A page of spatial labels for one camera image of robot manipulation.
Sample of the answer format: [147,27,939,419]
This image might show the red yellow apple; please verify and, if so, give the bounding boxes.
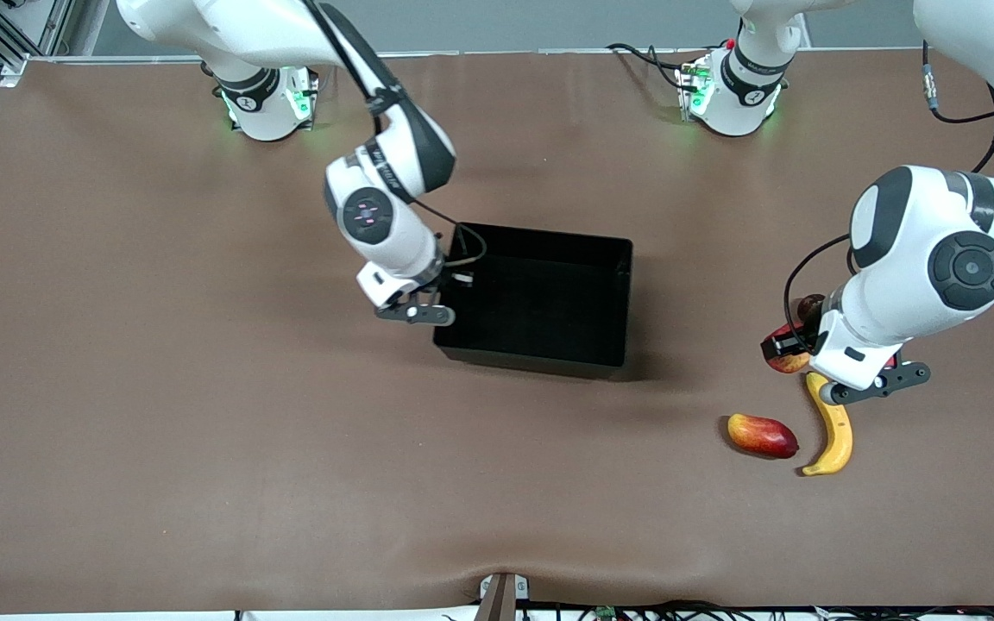
[764,323,812,375]

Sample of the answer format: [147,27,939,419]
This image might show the black plastic box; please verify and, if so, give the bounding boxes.
[433,223,634,381]

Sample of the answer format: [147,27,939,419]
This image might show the yellow banana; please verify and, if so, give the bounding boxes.
[801,371,854,477]

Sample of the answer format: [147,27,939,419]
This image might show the red yellow mango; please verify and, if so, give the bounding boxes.
[727,413,800,460]

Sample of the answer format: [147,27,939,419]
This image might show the brown table mat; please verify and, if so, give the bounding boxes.
[0,49,994,615]

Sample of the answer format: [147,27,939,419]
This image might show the metal table clamp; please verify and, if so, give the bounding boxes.
[480,574,531,602]

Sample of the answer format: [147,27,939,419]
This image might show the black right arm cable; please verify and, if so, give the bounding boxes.
[311,0,488,268]

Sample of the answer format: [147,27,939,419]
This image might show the white table edge rail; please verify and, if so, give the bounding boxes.
[1,47,925,66]

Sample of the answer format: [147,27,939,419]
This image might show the black base cable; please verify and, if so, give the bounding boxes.
[607,41,692,89]

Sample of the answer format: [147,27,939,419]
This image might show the brown strap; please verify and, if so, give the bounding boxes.
[474,574,518,621]

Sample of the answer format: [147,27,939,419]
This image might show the aluminium frame post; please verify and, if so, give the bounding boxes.
[0,0,77,78]

